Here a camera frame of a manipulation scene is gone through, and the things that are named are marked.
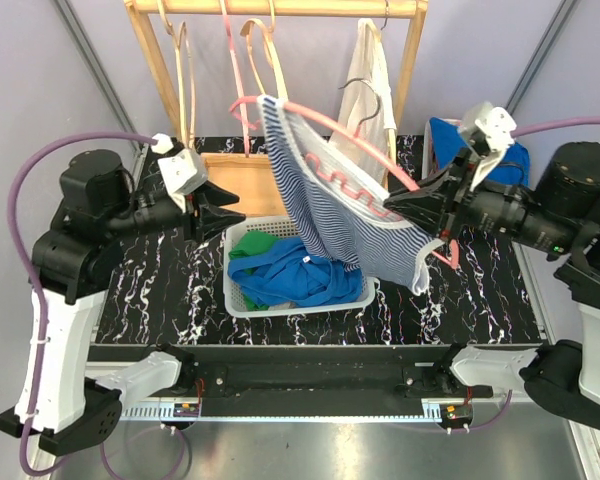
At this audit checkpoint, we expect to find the wooden clothes rack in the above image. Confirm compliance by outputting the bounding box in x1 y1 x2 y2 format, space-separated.
125 0 428 217

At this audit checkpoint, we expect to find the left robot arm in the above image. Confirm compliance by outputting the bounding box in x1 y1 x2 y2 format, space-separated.
0 149 245 457

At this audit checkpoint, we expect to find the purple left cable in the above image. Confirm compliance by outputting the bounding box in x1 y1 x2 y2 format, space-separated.
6 131 191 480

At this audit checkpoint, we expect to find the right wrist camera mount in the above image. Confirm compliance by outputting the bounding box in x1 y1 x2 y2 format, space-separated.
458 102 517 192

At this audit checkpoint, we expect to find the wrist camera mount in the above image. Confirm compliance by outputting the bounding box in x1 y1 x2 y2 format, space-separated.
151 133 208 213
458 102 517 192

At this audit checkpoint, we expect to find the grey tank top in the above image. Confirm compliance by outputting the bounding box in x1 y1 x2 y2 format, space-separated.
271 302 296 310

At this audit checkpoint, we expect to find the aluminium rail frame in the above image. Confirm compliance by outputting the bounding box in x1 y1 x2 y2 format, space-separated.
53 393 600 479

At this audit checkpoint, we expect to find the blue white striped tank top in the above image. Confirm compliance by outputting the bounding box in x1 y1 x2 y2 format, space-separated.
257 95 442 295

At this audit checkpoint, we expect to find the purple cable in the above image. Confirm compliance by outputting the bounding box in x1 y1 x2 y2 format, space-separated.
397 115 600 433
6 131 191 480

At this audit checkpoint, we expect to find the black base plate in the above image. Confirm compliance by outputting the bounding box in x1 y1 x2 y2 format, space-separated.
77 343 531 419

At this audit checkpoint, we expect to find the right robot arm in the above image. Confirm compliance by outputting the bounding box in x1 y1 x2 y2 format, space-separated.
384 142 600 431

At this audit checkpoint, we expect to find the beige wooden hanger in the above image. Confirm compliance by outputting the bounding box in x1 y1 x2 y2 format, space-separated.
157 0 196 150

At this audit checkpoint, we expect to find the cream wooden hanger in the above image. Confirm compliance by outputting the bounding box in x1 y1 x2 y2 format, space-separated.
240 0 289 100

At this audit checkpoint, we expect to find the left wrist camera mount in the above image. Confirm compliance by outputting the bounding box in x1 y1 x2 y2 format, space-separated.
151 133 208 213

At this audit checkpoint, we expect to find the pink plastic hanger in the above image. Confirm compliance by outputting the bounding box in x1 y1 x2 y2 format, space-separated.
219 0 251 158

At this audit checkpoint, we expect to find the blue cloth in bin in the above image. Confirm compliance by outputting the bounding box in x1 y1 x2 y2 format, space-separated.
428 117 531 189

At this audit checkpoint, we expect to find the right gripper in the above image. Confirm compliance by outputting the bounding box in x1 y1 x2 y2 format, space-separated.
384 142 578 254

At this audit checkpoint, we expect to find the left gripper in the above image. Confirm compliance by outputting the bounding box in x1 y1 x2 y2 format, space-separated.
104 179 247 244

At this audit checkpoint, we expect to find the green tank top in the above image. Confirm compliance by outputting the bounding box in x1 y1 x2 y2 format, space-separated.
229 230 280 311

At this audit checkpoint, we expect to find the white perforated plastic basket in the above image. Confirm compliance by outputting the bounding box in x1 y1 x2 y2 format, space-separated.
223 216 380 318

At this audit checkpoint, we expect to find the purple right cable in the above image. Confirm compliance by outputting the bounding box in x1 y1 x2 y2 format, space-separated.
397 115 600 433

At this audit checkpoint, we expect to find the pink striped-top hanger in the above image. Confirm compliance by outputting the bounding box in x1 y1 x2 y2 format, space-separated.
228 78 461 271

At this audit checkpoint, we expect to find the white-top hanger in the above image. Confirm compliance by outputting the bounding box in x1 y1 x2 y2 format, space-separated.
371 0 391 44

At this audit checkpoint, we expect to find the white right bin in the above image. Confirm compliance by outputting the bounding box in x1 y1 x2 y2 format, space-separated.
421 117 466 178

